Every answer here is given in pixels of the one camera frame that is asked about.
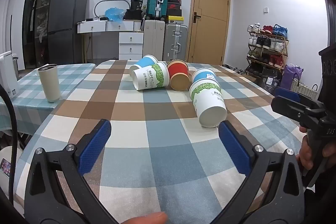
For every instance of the wooden door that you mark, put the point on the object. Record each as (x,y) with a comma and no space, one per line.
(210,19)

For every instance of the yellow black shoe box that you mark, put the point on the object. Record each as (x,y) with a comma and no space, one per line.
(174,19)

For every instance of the silver suitcase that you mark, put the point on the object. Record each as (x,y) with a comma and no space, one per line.
(175,41)

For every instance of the stack of dark shoe boxes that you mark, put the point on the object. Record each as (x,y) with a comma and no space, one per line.
(174,6)

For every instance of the small-check light blue tablecloth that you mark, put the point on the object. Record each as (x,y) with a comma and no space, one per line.
(26,103)

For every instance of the dark glass display cabinet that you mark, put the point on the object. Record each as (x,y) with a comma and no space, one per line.
(36,11)

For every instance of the oval mirror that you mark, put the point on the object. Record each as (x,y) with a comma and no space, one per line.
(97,5)

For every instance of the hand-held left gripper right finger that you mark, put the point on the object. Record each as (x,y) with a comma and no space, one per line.
(235,150)

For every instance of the smartphone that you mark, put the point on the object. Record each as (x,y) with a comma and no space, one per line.
(5,166)

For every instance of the purple shopping bag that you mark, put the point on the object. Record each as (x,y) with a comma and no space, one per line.
(292,77)

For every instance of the dark grey refrigerator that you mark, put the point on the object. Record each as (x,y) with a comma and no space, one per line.
(67,24)

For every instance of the person's left hand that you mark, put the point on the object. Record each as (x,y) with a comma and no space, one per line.
(147,218)

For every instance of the green print white paper cup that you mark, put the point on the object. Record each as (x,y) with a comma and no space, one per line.
(149,78)
(210,106)

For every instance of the blue and white paper cup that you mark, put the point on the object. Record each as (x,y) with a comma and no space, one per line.
(143,61)
(203,74)

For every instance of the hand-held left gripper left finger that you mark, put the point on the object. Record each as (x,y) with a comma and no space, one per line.
(95,145)

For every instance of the brown blue checked tablecloth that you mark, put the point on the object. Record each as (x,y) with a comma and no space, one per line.
(170,155)

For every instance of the beige suitcase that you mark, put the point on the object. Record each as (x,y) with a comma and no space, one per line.
(153,39)

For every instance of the white plastic appliance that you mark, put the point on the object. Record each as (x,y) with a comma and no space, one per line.
(6,74)

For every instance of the blue plastic bag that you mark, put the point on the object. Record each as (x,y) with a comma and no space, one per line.
(115,14)

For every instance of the person's right hand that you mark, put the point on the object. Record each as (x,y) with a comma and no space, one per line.
(305,155)

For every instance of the beige insulated tumbler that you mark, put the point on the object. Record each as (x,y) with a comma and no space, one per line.
(50,82)

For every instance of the dark printed box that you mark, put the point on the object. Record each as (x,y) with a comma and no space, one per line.
(271,81)

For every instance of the red paper cup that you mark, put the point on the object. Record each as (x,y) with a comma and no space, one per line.
(178,71)

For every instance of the white round stool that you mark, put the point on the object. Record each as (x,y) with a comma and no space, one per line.
(5,153)

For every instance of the wooden shoe rack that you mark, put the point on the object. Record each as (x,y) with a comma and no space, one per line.
(284,56)

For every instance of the group of assorted shoes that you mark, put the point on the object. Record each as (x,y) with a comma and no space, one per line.
(266,41)

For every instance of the white wicker basket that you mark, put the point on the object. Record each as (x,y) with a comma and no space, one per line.
(304,88)

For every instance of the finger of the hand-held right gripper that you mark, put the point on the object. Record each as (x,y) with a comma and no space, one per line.
(286,106)
(287,93)

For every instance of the black bag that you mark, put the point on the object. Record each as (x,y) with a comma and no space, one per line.
(134,10)

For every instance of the white vanity desk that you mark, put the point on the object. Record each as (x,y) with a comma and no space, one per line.
(97,26)

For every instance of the white drawer unit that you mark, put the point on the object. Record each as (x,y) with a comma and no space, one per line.
(130,45)

